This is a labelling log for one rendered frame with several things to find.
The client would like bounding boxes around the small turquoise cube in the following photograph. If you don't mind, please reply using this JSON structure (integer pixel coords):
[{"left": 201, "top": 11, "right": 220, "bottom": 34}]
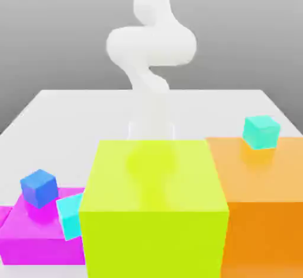
[{"left": 242, "top": 115, "right": 281, "bottom": 151}]

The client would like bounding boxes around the small cyan cube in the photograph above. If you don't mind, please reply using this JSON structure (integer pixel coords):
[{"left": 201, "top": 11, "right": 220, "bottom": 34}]
[{"left": 56, "top": 193, "right": 83, "bottom": 241}]

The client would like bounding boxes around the small blue cube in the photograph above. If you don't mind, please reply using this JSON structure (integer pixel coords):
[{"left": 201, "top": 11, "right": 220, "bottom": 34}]
[{"left": 20, "top": 168, "right": 59, "bottom": 209}]

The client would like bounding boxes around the large yellow-green box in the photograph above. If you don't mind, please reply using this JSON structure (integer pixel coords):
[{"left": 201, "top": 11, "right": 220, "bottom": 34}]
[{"left": 78, "top": 139, "right": 230, "bottom": 278}]

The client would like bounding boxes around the large orange box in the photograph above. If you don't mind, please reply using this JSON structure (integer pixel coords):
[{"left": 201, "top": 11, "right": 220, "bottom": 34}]
[{"left": 205, "top": 136, "right": 303, "bottom": 278}]

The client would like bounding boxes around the large magenta box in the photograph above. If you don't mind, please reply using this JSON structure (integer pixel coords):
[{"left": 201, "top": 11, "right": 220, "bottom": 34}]
[{"left": 0, "top": 187, "right": 86, "bottom": 266}]

